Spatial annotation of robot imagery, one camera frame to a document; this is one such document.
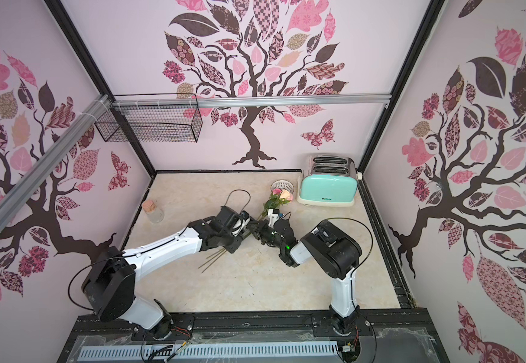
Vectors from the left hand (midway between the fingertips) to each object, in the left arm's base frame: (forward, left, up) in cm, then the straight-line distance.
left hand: (235, 242), depth 86 cm
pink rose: (+15, -15, +5) cm, 22 cm away
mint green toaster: (+25, -40, +8) cm, 48 cm away
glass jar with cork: (+15, +37, -2) cm, 40 cm away
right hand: (+6, -4, +4) cm, 9 cm away
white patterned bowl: (+33, -21, -4) cm, 39 cm away
